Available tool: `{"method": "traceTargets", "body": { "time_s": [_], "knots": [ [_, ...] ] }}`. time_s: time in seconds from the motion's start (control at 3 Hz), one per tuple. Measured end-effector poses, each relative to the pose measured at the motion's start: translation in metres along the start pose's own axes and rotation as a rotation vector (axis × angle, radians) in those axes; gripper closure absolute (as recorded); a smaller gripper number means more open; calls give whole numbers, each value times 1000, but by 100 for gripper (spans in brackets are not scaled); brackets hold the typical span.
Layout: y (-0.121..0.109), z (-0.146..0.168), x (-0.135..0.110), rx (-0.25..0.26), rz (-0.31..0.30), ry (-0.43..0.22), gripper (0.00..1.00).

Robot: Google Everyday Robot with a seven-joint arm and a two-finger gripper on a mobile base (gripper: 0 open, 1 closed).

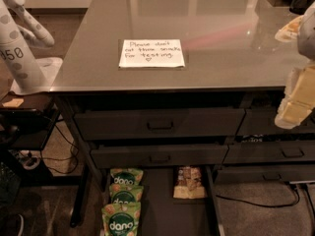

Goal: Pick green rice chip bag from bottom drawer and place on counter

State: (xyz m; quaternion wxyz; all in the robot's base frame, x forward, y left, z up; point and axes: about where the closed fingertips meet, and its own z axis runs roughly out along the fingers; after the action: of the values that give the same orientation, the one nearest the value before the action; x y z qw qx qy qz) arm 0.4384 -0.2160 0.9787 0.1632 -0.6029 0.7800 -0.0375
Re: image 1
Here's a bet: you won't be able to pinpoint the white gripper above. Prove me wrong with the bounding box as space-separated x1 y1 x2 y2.
275 16 315 130

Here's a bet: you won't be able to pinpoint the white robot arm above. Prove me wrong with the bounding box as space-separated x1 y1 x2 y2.
275 2 315 130

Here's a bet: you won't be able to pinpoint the top right dark drawer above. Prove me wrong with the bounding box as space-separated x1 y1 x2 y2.
237 108 315 136

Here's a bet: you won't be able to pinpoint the top left dark drawer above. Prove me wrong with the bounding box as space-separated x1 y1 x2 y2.
74 108 245 141

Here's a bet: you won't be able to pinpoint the middle right dark drawer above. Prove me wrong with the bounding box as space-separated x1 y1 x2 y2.
223 141 315 164

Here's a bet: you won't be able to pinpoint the bottom right dark drawer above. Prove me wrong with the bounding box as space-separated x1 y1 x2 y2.
216 164 315 184

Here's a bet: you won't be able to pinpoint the middle left dark drawer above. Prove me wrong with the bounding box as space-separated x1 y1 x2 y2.
91 144 228 168

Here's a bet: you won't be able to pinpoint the tan snack bag in drawer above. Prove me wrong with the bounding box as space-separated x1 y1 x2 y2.
173 166 207 200

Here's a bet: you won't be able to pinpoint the rear green rice chip bag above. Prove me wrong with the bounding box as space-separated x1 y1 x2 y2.
110 168 144 185

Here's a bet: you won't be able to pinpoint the green rice chip bag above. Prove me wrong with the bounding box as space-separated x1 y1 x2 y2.
101 203 141 236
110 168 144 185
109 184 144 205

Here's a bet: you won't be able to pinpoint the open bottom dark drawer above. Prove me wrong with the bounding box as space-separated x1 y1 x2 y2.
104 166 225 236

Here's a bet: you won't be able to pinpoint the middle green rice chip bag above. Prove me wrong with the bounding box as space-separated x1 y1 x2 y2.
109 184 144 205

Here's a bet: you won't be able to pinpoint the front green rice chip bag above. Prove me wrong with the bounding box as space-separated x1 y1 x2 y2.
101 203 141 236

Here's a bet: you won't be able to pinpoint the white paper note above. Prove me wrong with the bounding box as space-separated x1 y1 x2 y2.
119 39 185 68

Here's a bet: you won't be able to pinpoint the white polka dot robot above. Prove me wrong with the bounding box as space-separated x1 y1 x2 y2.
0 0 63 95

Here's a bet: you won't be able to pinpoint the black side table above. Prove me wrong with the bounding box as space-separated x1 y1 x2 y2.
0 91 61 187

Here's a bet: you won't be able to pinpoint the tan sticky note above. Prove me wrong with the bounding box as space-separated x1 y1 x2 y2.
3 98 24 108

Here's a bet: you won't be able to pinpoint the black floor cable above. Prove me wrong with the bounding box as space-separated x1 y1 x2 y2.
215 180 315 211

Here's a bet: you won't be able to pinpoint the black cables under side table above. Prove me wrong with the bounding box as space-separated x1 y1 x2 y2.
38 115 82 176

